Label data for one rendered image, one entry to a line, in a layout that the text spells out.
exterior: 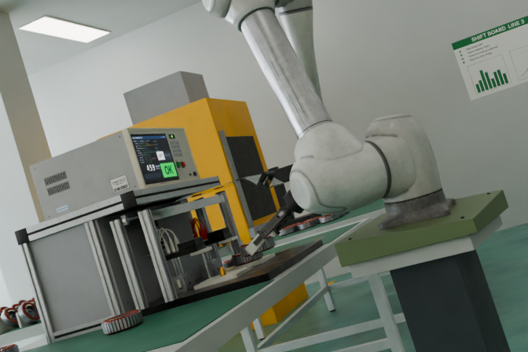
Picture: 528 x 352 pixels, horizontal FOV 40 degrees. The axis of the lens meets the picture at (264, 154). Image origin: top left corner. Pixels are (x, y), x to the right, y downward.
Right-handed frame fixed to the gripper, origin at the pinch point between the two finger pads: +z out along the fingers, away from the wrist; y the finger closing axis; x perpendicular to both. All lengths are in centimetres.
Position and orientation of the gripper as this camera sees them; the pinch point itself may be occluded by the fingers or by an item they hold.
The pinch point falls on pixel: (258, 245)
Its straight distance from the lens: 226.6
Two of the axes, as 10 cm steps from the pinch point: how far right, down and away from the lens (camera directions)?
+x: -7.3, -6.6, 2.0
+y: 2.8, -0.2, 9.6
